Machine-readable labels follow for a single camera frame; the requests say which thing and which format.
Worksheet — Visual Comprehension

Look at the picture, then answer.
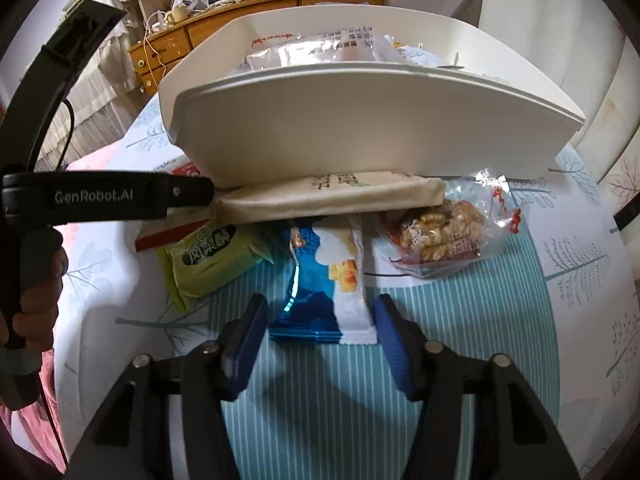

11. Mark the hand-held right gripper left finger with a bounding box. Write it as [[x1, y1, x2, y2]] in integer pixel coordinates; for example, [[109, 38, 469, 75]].
[[62, 294, 270, 480]]

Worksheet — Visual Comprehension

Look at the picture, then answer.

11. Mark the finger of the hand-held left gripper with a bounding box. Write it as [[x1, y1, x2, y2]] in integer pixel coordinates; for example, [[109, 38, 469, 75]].
[[166, 173, 219, 219]]

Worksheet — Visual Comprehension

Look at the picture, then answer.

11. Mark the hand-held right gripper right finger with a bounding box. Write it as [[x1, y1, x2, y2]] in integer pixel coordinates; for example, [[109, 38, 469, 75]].
[[372, 294, 581, 480]]

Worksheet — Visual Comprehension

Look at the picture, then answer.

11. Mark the blue white snack packet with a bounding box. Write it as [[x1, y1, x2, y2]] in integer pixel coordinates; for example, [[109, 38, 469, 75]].
[[269, 214, 377, 346]]

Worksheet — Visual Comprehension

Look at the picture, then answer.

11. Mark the beige snack packet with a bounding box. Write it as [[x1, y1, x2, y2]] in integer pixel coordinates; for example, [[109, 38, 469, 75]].
[[215, 170, 447, 226]]

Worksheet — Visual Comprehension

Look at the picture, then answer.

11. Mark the white plastic bin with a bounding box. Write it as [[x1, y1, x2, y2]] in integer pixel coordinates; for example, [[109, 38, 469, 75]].
[[158, 4, 586, 190]]

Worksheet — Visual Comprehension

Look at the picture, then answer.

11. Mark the person's left hand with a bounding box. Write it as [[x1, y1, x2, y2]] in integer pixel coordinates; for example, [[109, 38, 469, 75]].
[[0, 246, 69, 356]]

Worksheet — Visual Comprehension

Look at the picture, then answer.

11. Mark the red white snack packet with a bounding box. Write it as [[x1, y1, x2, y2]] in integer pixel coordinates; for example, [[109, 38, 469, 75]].
[[135, 157, 211, 256]]

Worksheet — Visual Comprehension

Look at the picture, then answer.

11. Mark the teal striped cloth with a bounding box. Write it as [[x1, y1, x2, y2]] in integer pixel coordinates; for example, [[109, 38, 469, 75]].
[[165, 210, 561, 480]]

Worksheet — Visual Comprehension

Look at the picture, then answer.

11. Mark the green snack packet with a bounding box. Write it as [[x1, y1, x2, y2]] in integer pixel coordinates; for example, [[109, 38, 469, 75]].
[[157, 224, 275, 313]]

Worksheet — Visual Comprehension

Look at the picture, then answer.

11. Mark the lace cloth covered piano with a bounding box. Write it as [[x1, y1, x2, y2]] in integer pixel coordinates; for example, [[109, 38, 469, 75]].
[[30, 10, 166, 171]]

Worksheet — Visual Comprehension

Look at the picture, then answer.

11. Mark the clear nut snack packet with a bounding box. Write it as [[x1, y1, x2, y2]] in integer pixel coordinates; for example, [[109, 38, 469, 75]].
[[375, 170, 523, 278]]

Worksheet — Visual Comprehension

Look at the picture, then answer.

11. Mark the wooden desk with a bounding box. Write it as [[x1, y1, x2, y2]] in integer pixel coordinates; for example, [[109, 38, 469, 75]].
[[129, 0, 388, 96]]

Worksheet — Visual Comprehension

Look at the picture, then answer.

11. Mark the tree print bed sheet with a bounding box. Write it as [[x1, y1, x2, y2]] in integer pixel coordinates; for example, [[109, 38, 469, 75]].
[[55, 95, 640, 480]]

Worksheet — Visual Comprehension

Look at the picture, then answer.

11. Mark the clear printed snack packet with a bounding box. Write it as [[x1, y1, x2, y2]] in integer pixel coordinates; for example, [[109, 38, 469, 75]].
[[244, 25, 401, 73]]

